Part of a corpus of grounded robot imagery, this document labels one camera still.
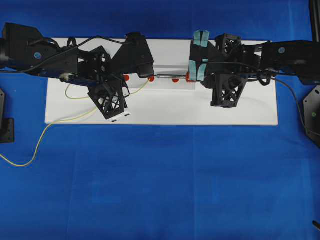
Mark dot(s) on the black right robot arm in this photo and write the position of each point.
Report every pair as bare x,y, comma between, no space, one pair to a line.
298,58

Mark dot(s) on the black aluminium frame post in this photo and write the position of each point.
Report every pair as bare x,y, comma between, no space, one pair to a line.
314,12

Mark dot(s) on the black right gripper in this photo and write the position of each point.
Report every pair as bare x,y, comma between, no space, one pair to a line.
225,59

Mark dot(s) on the blue table cloth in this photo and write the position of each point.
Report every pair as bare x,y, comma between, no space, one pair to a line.
134,182

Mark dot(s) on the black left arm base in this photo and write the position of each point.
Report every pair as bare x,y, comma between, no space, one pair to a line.
7,125

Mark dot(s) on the red soldering iron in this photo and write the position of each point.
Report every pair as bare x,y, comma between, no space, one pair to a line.
175,77

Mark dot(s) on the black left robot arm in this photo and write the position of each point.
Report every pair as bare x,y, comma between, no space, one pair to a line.
24,50

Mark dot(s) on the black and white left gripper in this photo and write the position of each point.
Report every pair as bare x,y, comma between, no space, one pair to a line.
133,57

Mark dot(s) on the white work board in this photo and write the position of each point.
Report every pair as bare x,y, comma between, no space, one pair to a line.
163,102

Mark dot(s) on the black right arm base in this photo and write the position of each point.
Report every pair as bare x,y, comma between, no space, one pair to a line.
311,109

